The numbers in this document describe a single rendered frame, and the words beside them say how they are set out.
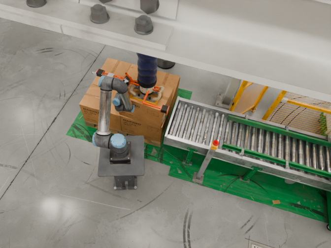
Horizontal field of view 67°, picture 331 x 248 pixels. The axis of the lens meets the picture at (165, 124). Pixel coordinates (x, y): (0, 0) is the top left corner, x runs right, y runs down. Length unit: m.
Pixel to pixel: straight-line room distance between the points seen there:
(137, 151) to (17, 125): 2.15
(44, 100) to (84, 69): 0.91
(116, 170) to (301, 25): 2.58
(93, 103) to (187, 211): 1.94
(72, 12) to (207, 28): 0.18
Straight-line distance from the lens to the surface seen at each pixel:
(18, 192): 3.85
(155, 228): 3.38
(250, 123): 3.55
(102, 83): 2.43
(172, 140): 3.21
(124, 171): 2.78
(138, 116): 3.25
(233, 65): 0.32
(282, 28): 0.35
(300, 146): 3.76
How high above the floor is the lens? 3.32
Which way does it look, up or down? 57 degrees down
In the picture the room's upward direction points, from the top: 8 degrees clockwise
